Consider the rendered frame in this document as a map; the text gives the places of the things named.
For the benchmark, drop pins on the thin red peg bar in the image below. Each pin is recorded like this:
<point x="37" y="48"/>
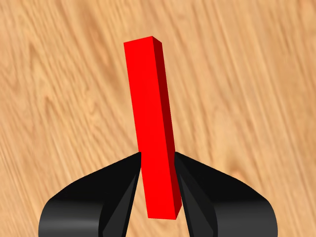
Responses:
<point x="153" y="123"/>

